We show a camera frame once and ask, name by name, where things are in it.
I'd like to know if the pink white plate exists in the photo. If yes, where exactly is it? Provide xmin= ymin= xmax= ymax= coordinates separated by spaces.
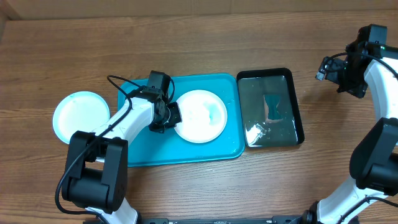
xmin=175 ymin=90 xmax=228 ymax=144

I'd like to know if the green scrubbing sponge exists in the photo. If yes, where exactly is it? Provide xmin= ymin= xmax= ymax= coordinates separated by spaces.
xmin=264 ymin=95 xmax=282 ymax=123

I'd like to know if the light blue plate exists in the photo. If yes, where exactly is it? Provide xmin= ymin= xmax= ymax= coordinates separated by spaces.
xmin=52 ymin=91 xmax=110 ymax=144

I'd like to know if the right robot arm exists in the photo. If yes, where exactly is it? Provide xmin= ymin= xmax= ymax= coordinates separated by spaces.
xmin=293 ymin=40 xmax=397 ymax=223

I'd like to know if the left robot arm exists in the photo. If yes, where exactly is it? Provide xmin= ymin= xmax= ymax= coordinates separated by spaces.
xmin=55 ymin=85 xmax=181 ymax=223

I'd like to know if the teal plastic tray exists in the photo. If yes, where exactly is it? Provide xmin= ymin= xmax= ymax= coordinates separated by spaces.
xmin=127 ymin=73 xmax=245 ymax=167

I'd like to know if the black rectangular water tray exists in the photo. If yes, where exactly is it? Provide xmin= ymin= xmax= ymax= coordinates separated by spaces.
xmin=236 ymin=68 xmax=305 ymax=149

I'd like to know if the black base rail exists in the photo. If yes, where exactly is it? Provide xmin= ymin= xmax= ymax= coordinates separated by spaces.
xmin=136 ymin=215 xmax=302 ymax=224

